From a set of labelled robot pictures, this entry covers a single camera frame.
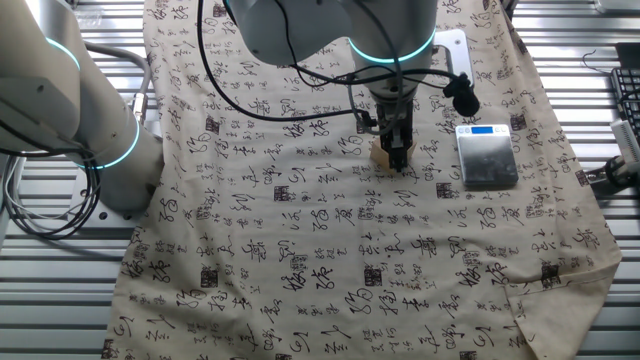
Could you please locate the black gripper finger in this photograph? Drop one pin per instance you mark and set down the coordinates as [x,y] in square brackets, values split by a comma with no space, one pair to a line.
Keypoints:
[386,144]
[399,157]

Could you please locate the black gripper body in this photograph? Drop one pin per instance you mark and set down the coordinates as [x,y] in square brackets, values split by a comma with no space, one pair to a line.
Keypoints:
[395,117]

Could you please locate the light wooden block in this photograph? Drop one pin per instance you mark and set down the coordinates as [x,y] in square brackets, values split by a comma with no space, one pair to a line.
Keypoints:
[380,155]

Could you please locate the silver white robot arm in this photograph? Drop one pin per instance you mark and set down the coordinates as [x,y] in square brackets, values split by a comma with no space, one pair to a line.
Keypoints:
[50,100]

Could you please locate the silver digital pocket scale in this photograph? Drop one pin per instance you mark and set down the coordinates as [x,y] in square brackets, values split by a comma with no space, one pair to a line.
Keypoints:
[487,157]

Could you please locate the beige calligraphy print cloth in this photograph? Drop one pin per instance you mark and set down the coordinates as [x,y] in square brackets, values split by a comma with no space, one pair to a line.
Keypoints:
[325,225]

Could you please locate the white ribbed box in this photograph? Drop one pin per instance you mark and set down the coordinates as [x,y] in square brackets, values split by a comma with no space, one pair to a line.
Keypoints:
[627,140]

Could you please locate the black computer keyboard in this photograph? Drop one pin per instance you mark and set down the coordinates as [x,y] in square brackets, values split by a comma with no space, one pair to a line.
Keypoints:
[629,100]

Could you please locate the grey flat device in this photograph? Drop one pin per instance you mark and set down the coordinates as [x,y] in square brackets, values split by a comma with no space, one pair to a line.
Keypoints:
[620,6]

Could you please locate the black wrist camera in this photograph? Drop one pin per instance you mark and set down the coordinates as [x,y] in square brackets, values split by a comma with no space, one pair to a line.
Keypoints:
[465,100]

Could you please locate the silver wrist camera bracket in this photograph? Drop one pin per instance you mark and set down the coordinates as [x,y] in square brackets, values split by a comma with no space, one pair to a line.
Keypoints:
[455,50]

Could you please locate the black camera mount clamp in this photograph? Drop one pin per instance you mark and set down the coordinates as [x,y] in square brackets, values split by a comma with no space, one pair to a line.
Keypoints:
[617,175]

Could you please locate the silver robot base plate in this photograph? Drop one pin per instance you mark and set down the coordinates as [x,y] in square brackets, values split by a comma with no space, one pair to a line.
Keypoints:
[107,216]

